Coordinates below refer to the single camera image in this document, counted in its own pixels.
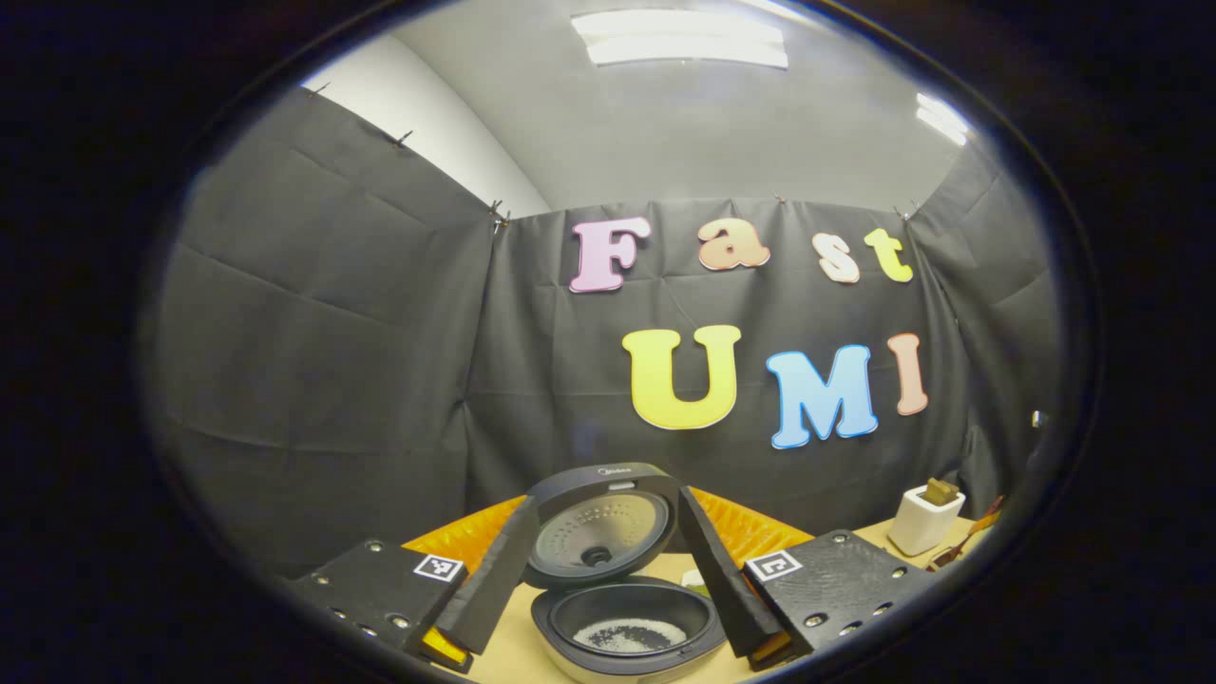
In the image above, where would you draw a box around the brown wooden spoon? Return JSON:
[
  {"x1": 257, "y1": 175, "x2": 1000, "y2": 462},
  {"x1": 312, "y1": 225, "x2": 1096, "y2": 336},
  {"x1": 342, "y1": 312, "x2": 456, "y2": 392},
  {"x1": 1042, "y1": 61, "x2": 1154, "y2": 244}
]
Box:
[{"x1": 929, "y1": 518, "x2": 998, "y2": 573}]

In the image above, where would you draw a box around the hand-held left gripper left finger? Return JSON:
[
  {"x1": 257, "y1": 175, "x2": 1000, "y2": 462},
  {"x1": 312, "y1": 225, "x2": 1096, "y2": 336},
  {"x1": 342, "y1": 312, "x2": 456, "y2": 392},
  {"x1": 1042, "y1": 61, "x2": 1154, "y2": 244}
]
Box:
[{"x1": 285, "y1": 494, "x2": 542, "y2": 674}]

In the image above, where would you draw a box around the black rice cooker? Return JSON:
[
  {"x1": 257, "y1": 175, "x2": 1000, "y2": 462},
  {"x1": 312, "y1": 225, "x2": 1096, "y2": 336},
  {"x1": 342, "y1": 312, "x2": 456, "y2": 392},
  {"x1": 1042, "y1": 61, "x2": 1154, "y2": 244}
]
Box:
[{"x1": 522, "y1": 463, "x2": 731, "y2": 684}]

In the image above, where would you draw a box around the large ceiling light panel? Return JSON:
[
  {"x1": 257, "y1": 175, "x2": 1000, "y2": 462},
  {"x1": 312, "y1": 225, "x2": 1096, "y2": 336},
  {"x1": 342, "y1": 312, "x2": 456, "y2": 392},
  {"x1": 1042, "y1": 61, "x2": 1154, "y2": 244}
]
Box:
[{"x1": 570, "y1": 9, "x2": 789, "y2": 69}]

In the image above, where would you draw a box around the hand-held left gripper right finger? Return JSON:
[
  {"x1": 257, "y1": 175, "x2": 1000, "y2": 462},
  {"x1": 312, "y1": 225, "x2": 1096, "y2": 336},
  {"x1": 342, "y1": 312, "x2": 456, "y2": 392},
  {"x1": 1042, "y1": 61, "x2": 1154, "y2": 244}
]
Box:
[{"x1": 676, "y1": 484, "x2": 937, "y2": 672}]

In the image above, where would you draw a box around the small ceiling light panel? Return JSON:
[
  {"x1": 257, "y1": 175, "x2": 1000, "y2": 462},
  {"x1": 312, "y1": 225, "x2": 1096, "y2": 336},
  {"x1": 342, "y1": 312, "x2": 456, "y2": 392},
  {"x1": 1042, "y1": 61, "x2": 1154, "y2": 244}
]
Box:
[{"x1": 915, "y1": 92, "x2": 972, "y2": 146}]

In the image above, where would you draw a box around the white box holder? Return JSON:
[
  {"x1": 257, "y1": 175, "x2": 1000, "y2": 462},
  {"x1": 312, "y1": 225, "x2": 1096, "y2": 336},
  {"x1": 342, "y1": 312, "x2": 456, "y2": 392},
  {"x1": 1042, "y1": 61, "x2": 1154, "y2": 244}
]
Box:
[{"x1": 888, "y1": 484, "x2": 967, "y2": 558}]

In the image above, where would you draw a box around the white rice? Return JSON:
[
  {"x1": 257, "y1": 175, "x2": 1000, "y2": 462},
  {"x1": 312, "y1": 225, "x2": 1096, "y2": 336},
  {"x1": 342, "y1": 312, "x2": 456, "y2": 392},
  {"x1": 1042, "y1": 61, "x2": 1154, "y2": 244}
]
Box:
[{"x1": 573, "y1": 617, "x2": 688, "y2": 655}]

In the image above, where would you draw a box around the black backdrop cloth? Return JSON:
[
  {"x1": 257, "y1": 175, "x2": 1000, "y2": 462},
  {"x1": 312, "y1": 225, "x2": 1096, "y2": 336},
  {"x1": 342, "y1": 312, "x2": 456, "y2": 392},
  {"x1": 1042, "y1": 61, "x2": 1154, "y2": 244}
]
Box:
[{"x1": 142, "y1": 85, "x2": 1060, "y2": 580}]

